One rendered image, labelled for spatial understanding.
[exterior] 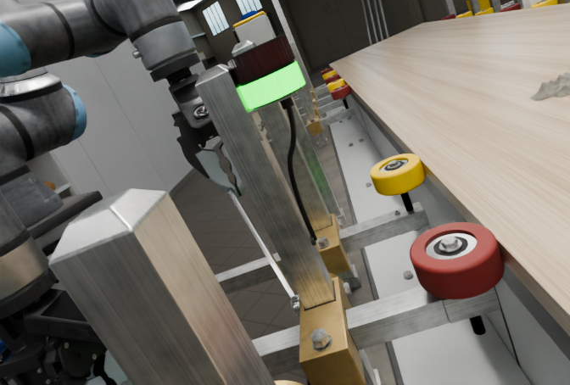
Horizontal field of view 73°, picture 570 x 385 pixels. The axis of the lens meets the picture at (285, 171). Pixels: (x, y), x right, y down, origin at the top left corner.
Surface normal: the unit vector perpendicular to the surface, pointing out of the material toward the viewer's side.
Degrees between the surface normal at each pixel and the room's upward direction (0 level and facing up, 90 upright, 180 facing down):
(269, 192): 90
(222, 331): 90
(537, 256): 0
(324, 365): 90
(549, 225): 0
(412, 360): 0
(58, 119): 108
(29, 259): 90
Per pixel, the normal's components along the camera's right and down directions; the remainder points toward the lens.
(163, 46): 0.18, 0.24
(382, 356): -0.40, -0.87
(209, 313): 0.92, -0.37
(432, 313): -0.05, 0.33
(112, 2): -0.50, 0.52
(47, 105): 0.74, 0.20
